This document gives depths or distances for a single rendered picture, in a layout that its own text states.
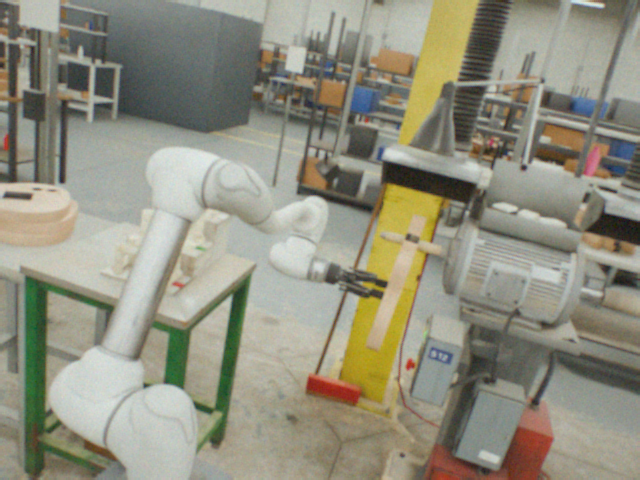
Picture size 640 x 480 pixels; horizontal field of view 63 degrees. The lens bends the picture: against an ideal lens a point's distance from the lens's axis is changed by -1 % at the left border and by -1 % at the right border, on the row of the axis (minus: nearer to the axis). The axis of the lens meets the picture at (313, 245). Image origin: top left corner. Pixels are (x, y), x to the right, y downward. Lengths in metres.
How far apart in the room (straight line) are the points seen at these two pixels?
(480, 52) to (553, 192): 0.48
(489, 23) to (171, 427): 1.36
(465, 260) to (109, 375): 1.02
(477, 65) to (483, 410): 1.03
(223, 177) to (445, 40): 1.53
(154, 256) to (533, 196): 1.14
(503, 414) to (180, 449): 0.96
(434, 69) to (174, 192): 1.53
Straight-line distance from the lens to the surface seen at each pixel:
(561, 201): 1.79
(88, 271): 1.93
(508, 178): 1.76
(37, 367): 2.15
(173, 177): 1.35
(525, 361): 1.78
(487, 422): 1.77
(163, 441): 1.28
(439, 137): 1.53
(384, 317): 1.64
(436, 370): 1.51
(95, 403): 1.38
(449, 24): 2.55
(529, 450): 1.95
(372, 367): 2.97
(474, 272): 1.64
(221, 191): 1.26
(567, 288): 1.67
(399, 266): 1.55
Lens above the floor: 1.77
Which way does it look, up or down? 20 degrees down
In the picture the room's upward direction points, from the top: 12 degrees clockwise
